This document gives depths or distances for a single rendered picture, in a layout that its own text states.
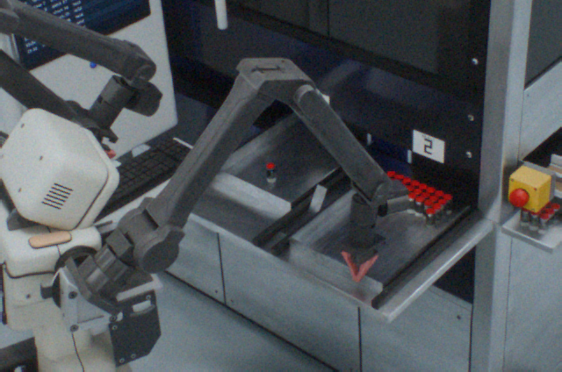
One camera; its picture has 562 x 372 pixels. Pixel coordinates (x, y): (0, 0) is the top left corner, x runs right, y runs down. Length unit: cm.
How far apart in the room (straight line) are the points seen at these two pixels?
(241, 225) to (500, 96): 67
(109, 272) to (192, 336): 165
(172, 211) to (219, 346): 165
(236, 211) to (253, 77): 80
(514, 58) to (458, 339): 85
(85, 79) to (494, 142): 105
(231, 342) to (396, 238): 117
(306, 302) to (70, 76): 98
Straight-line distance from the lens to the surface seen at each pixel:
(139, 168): 288
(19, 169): 204
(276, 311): 334
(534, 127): 252
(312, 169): 272
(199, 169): 189
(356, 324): 310
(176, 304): 369
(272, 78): 184
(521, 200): 243
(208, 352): 351
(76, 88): 280
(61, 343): 225
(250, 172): 272
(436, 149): 254
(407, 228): 252
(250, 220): 257
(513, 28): 228
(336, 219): 255
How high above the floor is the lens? 245
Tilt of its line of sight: 35 degrees down
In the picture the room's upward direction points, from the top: 4 degrees counter-clockwise
